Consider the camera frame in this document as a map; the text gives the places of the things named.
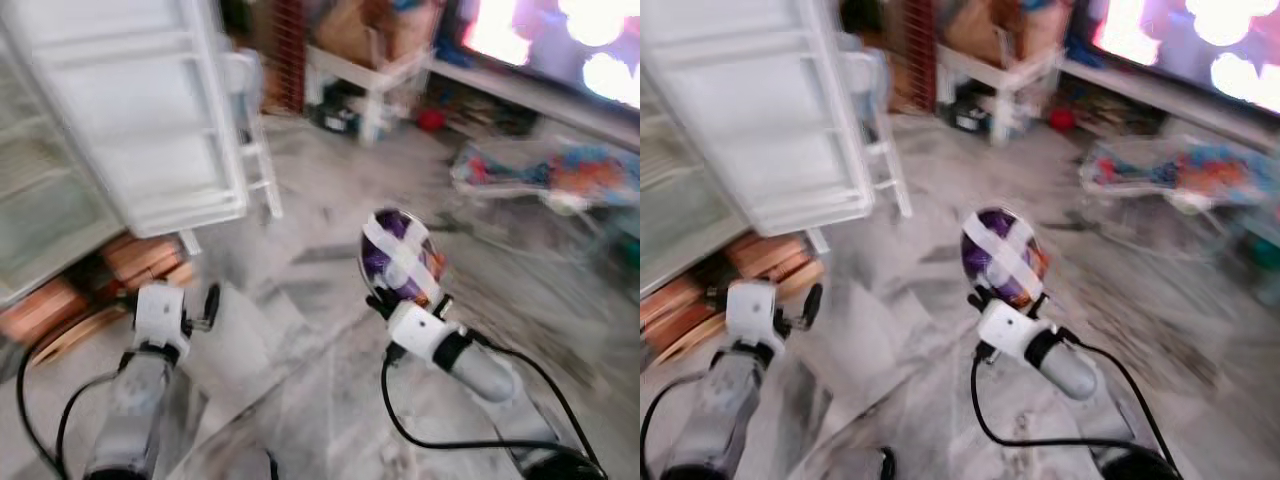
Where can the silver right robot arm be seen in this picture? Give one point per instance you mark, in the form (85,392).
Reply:
(1070,370)
(485,372)

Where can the white fridge body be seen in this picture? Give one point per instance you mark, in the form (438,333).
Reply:
(680,200)
(45,200)

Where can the black robot foot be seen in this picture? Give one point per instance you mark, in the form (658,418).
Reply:
(886,463)
(271,466)

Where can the white step stool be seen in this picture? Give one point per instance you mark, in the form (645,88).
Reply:
(255,140)
(885,140)

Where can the red ball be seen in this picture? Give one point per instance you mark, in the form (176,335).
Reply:
(1062,120)
(430,120)

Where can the colourful baby bouncer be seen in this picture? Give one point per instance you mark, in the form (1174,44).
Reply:
(1180,170)
(550,170)

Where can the white low table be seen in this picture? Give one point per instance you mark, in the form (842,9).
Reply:
(370,80)
(1000,80)

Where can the white television shelf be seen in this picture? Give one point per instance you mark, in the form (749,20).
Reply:
(1170,95)
(540,95)

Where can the brown cardboard box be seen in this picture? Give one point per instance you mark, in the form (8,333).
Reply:
(370,30)
(1000,30)

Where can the glowing television screen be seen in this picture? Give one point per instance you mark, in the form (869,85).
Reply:
(1180,40)
(550,40)

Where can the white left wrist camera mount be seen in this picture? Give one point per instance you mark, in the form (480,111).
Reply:
(160,315)
(752,312)

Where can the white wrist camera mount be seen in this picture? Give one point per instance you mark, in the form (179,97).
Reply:
(160,315)
(420,333)
(1010,330)
(752,312)

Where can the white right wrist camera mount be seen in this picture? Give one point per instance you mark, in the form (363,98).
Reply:
(420,333)
(1010,330)

